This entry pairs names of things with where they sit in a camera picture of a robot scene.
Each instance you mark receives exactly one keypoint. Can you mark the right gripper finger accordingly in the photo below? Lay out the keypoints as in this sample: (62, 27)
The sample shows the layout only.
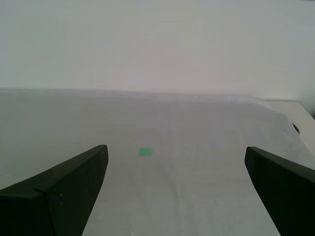
(290, 191)
(49, 201)

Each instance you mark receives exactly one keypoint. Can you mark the small green tape square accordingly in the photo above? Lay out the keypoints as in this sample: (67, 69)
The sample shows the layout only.
(146, 152)

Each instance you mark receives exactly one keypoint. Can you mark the translucent white table cover sheet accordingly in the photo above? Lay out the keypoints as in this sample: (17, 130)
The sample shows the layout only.
(172, 184)

